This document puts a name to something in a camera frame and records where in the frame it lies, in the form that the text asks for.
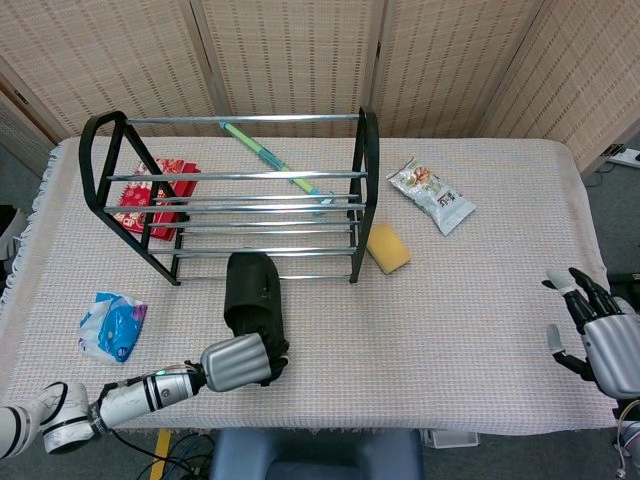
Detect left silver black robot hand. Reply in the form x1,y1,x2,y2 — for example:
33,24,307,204
199,332,292,393

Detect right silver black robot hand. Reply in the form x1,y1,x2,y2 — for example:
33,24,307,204
541,267,640,401

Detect black rubber slipper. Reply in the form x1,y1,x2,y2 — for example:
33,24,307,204
222,252,291,387

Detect black metal shoe rack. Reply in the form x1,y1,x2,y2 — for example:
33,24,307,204
79,105,381,287

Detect blue chair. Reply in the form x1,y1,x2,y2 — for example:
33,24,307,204
208,428,426,480

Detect blue white tissue pack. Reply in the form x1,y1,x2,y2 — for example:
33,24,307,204
77,291,149,365

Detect beige woven tablecloth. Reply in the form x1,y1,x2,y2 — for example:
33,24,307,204
0,136,619,434

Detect white plastic box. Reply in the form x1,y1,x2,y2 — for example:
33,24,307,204
421,429,480,449

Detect red patterned packet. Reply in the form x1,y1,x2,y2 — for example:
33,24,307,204
111,157,202,243

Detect yellow sponge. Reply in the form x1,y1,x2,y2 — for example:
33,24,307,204
366,222,413,276

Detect green blue toothbrush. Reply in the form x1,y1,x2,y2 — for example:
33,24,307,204
218,120,335,217

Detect silver green snack bag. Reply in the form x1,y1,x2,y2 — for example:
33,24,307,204
386,157,477,237

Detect beige folding screen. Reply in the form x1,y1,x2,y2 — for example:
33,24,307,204
0,0,640,176

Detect black floor cables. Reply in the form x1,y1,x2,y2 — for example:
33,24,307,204
109,430,217,480

